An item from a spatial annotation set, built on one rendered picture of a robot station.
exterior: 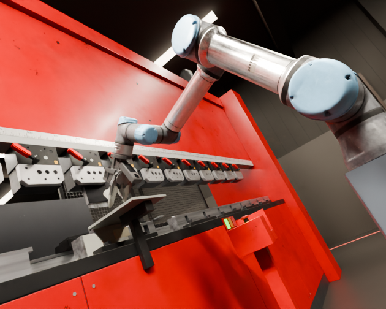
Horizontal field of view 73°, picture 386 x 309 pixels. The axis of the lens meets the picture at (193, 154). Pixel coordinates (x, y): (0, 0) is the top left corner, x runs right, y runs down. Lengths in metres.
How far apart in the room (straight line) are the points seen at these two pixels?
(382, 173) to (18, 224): 1.50
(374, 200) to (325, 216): 4.17
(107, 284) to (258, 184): 2.36
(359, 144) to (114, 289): 0.78
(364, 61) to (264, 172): 2.87
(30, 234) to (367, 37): 5.14
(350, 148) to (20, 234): 1.45
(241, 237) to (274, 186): 1.84
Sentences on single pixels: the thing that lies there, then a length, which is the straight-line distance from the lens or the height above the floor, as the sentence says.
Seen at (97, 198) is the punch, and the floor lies 1.12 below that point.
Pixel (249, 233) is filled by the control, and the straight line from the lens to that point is 1.18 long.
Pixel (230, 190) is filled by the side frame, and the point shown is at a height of 1.22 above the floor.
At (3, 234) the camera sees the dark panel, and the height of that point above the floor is 1.19.
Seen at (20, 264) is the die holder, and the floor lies 0.93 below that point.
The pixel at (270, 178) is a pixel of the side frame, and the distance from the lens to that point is 2.99.
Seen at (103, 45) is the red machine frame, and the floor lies 2.18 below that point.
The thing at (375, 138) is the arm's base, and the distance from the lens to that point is 0.68.
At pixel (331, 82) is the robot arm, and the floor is 0.93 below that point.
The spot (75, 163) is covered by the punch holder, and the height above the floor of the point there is 1.27.
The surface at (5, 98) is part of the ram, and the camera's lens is 1.23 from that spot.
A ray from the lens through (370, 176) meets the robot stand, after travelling 0.66.
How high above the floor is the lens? 0.76
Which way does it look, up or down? 19 degrees up
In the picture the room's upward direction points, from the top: 25 degrees counter-clockwise
